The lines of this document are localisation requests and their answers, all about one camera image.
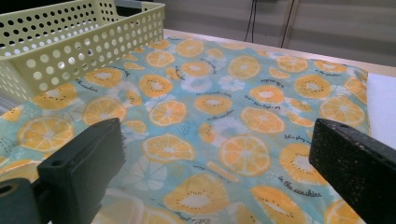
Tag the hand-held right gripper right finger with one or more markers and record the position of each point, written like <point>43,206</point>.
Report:
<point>358,165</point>

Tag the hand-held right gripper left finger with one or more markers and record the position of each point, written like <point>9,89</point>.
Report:
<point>84,161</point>

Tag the yellow perforated plastic basket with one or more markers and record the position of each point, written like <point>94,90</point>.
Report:
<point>71,53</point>

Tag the orange slice print cloth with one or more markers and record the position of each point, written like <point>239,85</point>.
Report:
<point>218,124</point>

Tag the wooden post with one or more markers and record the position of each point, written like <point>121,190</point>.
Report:
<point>288,21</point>

